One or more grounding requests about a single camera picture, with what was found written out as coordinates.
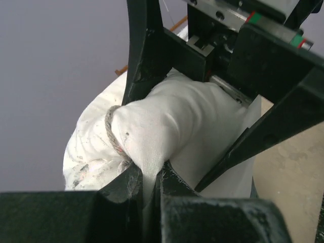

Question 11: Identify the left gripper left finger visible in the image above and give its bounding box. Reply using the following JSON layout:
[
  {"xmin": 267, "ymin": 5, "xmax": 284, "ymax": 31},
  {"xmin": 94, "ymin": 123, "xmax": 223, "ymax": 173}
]
[{"xmin": 1, "ymin": 166, "xmax": 142, "ymax": 242}]

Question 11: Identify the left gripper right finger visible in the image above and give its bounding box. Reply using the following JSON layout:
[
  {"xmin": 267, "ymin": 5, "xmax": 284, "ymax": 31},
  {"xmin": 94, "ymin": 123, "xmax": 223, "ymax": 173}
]
[{"xmin": 155, "ymin": 162, "xmax": 291, "ymax": 242}]

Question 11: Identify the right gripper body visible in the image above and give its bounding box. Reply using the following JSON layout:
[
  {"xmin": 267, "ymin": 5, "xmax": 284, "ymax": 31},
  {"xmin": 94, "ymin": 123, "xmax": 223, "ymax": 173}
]
[{"xmin": 165, "ymin": 1, "xmax": 323, "ymax": 108}]

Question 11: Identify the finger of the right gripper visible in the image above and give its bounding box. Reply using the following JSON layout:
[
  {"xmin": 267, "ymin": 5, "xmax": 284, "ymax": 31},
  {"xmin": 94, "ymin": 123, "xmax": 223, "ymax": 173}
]
[
  {"xmin": 122, "ymin": 0, "xmax": 171, "ymax": 105},
  {"xmin": 195, "ymin": 68, "xmax": 323, "ymax": 192}
]

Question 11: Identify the white pillow insert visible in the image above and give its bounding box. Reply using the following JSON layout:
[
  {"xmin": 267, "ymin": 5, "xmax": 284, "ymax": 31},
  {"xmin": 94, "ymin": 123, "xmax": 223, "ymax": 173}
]
[{"xmin": 63, "ymin": 69, "xmax": 261, "ymax": 202}]

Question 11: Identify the wooden tiered rack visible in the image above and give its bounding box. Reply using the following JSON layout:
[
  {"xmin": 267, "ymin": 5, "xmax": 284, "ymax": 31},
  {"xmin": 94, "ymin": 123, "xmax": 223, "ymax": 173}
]
[{"xmin": 114, "ymin": 15, "xmax": 188, "ymax": 76}]

